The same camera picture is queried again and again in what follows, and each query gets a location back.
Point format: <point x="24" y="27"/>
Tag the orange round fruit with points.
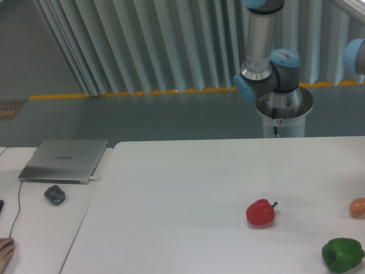
<point x="356" y="208"/>

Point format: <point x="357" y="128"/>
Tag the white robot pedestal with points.
<point x="284" y="114"/>

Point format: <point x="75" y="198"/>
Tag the red bell pepper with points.
<point x="261" y="212"/>

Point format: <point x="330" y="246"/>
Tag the silver closed laptop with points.
<point x="64" y="161"/>

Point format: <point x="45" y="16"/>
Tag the green bell pepper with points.
<point x="342" y="254"/>

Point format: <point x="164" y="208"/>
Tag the black computer mouse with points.
<point x="11" y="241"/>

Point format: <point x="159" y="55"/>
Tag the person's hand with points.
<point x="7" y="252"/>

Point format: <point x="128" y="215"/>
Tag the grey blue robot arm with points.
<point x="290" y="42"/>

